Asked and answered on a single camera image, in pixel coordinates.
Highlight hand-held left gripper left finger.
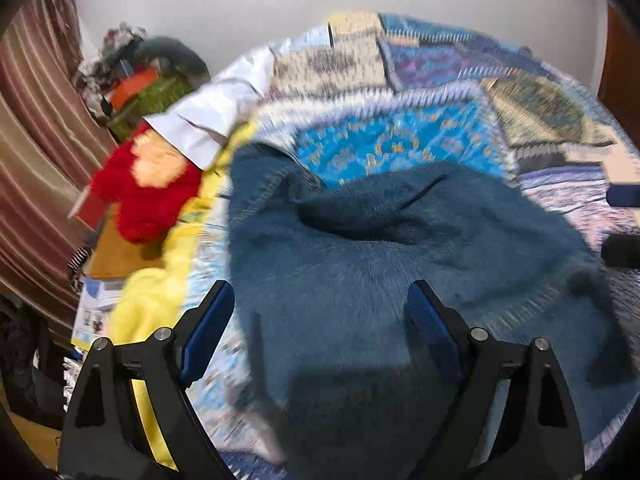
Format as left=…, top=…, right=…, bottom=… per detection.
left=57, top=281, right=236, bottom=480

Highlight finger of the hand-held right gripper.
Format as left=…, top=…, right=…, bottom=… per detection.
left=606, top=184, right=640, bottom=207
left=601, top=234, right=640, bottom=269

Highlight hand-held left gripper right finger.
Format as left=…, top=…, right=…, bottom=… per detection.
left=400, top=280, right=585, bottom=480

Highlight blue denim jeans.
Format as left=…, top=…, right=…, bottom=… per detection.
left=225, top=142, right=633, bottom=480

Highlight pile of colourful clothes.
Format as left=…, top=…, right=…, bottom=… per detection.
left=107, top=75, right=193, bottom=143

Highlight pile of mixed clothes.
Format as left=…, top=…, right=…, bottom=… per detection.
left=75, top=22, right=148, bottom=111

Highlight yellow cloth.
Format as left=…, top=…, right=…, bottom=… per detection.
left=107, top=120, right=251, bottom=467

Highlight printed white box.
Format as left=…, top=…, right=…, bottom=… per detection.
left=70, top=277, right=126, bottom=356

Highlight red plush toy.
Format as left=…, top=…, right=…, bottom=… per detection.
left=90, top=122, right=203, bottom=246

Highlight red notebook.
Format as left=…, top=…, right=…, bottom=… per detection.
left=67, top=187, right=108, bottom=228

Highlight blue patchwork blanket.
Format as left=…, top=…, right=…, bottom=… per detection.
left=185, top=10, right=640, bottom=480

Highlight striped brown curtain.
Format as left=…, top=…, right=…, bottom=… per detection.
left=0, top=0, right=118, bottom=351

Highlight orange box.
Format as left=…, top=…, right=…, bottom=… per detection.
left=110, top=69, right=158, bottom=111

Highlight dark green bag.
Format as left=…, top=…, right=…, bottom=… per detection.
left=135, top=36, right=211, bottom=86

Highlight wooden door frame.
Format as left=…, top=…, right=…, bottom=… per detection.
left=597, top=2, right=640, bottom=116

